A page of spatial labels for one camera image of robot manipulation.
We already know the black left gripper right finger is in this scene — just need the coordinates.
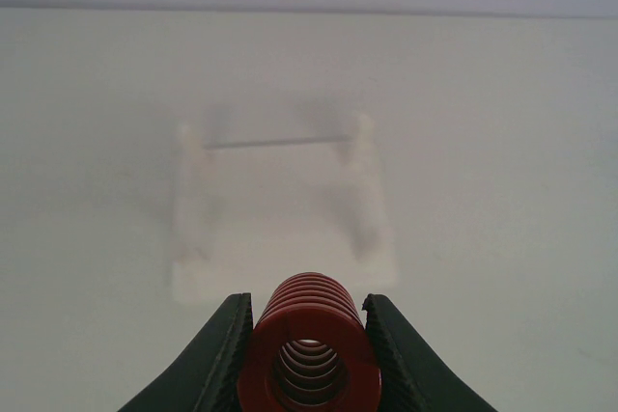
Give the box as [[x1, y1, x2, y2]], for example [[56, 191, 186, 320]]
[[362, 293, 494, 412]]

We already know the white four-peg fixture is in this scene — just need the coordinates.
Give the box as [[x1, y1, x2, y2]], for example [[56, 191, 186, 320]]
[[170, 114, 398, 305]]

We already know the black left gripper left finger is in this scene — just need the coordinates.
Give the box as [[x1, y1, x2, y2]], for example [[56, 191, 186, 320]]
[[121, 293, 253, 412]]

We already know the red large spring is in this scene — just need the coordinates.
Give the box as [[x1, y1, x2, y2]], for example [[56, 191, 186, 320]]
[[238, 272, 381, 411]]

